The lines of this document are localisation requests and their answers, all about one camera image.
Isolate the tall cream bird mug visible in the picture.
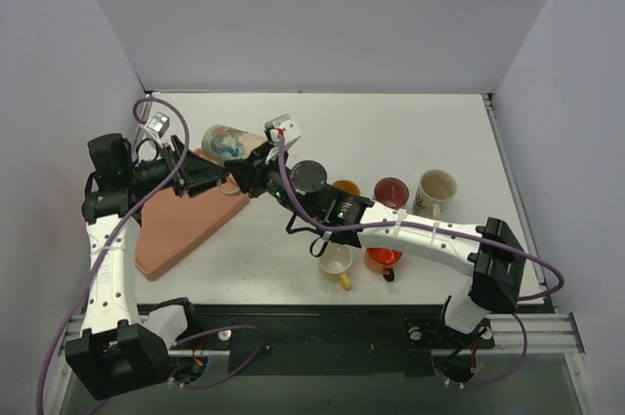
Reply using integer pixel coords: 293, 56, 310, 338
200, 124, 267, 166

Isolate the blue butterfly mug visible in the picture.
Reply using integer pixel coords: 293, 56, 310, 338
332, 180, 360, 196

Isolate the cream mug yellow handle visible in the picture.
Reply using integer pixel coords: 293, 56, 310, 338
317, 245, 353, 291

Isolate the dark red pink mug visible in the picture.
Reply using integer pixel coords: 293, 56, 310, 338
373, 177, 410, 208

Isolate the orange mug black handle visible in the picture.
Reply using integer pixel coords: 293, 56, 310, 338
363, 248, 403, 282

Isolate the cream floral mug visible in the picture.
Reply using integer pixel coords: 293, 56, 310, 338
412, 169, 458, 220

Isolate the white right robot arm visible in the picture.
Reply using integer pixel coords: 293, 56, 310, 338
225, 144, 525, 346

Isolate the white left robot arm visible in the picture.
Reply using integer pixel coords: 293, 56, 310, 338
65, 133, 228, 400

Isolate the salmon pink plastic tray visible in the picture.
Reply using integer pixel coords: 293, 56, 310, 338
134, 148, 253, 283

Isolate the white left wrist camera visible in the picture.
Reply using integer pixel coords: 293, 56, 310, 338
140, 111, 170, 145

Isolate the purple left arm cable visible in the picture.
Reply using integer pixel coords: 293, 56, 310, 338
34, 96, 268, 414

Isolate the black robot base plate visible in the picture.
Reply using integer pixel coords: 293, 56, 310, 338
181, 305, 494, 376

